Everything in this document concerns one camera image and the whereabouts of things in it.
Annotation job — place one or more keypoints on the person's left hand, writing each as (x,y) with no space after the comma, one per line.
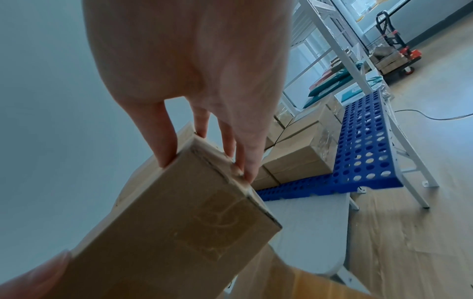
(40,277)

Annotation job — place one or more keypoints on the person's right hand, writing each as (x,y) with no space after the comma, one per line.
(192,52)

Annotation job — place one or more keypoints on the blue perforated plastic pallet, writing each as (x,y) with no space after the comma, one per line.
(362,140)

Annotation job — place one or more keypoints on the red black pallet truck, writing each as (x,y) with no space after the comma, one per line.
(393,38)

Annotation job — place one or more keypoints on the pink mailer bag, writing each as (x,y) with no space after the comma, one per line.
(325,75)

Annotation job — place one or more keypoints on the teal mailer bag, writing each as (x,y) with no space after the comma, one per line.
(358,93)
(329,84)

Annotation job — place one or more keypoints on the grey metal shelf rack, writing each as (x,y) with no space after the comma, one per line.
(332,35)

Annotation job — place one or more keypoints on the stacked brown cartons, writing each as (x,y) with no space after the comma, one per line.
(388,61)

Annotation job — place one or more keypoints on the white low table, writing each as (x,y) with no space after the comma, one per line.
(306,227)

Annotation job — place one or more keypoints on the orange wooden table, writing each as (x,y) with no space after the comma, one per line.
(314,286)

